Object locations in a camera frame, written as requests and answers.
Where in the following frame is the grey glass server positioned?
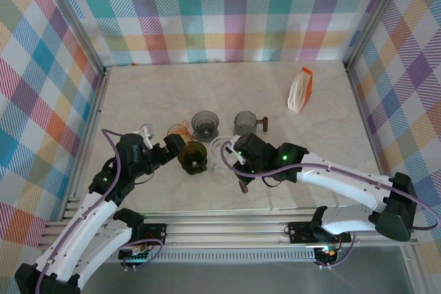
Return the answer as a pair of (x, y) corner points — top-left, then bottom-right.
(233, 110), (270, 136)

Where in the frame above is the orange glass cup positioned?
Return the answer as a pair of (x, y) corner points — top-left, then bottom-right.
(167, 120), (191, 140)

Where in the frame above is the amber plastic coffee dripper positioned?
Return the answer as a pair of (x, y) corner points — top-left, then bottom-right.
(177, 140), (209, 175)

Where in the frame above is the orange and white filter packet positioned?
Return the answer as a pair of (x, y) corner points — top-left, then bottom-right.
(287, 66), (314, 114)

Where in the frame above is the left circuit board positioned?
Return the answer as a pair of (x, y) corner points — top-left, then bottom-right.
(118, 244), (154, 264)

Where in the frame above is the circuit board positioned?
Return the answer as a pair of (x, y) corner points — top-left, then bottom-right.
(311, 244), (342, 262)
(118, 244), (154, 264)

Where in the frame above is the colourful checked backdrop cloth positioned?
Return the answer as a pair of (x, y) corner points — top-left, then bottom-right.
(0, 0), (104, 250)
(43, 0), (406, 67)
(347, 0), (441, 267)

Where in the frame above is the right circuit board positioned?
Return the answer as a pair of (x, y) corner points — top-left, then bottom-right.
(311, 244), (342, 262)

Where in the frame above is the grey metal base panel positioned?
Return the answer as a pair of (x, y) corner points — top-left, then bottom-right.
(79, 261), (414, 294)

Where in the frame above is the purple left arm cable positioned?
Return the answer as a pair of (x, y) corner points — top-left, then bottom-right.
(36, 128), (163, 294)

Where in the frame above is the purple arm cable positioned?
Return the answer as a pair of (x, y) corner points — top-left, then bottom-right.
(220, 140), (441, 270)
(36, 128), (163, 294)

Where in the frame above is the thin black cable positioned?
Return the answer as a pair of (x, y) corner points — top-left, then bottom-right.
(133, 176), (158, 187)
(261, 175), (287, 189)

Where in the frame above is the aluminium side rail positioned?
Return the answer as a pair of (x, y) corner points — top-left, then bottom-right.
(60, 65), (112, 221)

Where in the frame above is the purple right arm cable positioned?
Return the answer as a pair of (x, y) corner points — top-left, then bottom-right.
(220, 140), (441, 270)

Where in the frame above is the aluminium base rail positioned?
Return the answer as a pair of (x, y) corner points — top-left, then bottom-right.
(37, 197), (418, 250)

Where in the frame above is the white perforated cable duct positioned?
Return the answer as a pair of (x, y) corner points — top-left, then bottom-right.
(105, 251), (317, 263)

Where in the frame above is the short aluminium frame post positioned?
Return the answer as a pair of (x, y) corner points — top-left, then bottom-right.
(399, 244), (427, 294)

